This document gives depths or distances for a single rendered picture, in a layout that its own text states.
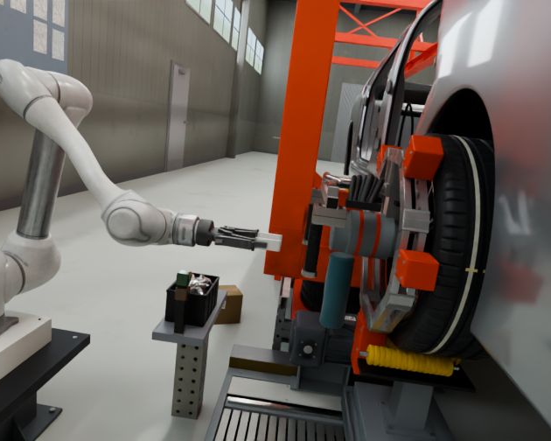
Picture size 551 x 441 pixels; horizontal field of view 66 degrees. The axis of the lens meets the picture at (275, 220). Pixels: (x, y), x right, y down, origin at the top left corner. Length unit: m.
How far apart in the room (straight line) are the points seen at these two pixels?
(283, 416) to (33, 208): 1.18
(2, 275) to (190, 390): 0.77
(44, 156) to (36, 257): 0.35
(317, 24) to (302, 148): 0.47
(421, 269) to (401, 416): 0.68
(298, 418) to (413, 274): 0.95
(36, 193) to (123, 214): 0.64
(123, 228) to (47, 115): 0.48
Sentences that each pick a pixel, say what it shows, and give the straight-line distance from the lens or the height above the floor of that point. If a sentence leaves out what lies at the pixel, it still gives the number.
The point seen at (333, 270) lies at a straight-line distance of 1.47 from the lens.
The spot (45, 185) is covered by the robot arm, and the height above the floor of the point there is 0.86.
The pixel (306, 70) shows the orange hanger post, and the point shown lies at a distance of 1.75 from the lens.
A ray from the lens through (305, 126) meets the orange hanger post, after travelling 1.73.
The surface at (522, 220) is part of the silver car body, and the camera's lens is 0.91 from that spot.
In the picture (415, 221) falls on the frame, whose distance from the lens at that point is 1.09.
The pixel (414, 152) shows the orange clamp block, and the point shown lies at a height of 1.12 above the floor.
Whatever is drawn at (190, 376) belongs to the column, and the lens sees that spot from 1.75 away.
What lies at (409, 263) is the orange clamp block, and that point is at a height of 0.87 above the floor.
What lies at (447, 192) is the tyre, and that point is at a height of 1.04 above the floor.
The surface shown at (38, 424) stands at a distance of 1.86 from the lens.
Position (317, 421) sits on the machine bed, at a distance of 1.82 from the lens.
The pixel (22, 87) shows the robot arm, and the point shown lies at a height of 1.16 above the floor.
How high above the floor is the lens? 1.13
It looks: 12 degrees down
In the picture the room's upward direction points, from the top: 7 degrees clockwise
